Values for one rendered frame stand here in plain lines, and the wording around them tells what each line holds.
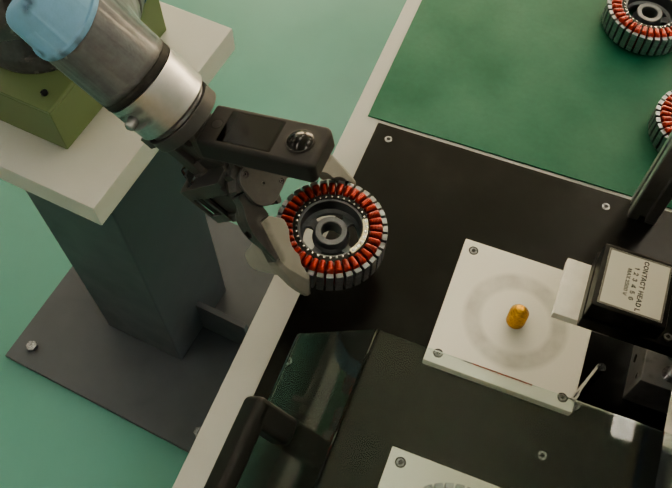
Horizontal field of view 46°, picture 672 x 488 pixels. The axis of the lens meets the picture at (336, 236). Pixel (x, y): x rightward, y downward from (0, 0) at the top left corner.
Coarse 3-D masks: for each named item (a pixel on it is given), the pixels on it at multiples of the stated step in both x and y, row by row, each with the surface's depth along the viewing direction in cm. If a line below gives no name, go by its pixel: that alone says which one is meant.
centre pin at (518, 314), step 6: (516, 306) 78; (522, 306) 78; (510, 312) 78; (516, 312) 78; (522, 312) 78; (528, 312) 78; (510, 318) 79; (516, 318) 78; (522, 318) 78; (510, 324) 79; (516, 324) 79; (522, 324) 79
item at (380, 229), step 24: (312, 192) 79; (336, 192) 79; (360, 192) 80; (288, 216) 77; (312, 216) 80; (360, 216) 78; (384, 216) 78; (336, 240) 77; (360, 240) 76; (384, 240) 77; (312, 264) 75; (336, 264) 75; (360, 264) 75; (336, 288) 77
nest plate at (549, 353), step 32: (480, 256) 84; (512, 256) 84; (448, 288) 82; (480, 288) 82; (512, 288) 82; (544, 288) 82; (448, 320) 80; (480, 320) 80; (544, 320) 80; (448, 352) 78; (480, 352) 78; (512, 352) 78; (544, 352) 78; (576, 352) 78; (544, 384) 77; (576, 384) 77
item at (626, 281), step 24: (576, 264) 72; (600, 264) 68; (624, 264) 68; (648, 264) 68; (576, 288) 71; (600, 288) 67; (624, 288) 67; (648, 288) 67; (552, 312) 70; (576, 312) 70; (600, 312) 66; (624, 312) 66; (648, 312) 65; (624, 336) 68; (648, 336) 67
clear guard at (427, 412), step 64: (320, 384) 50; (384, 384) 47; (448, 384) 47; (512, 384) 47; (256, 448) 50; (320, 448) 46; (384, 448) 45; (448, 448) 45; (512, 448) 45; (576, 448) 45; (640, 448) 45
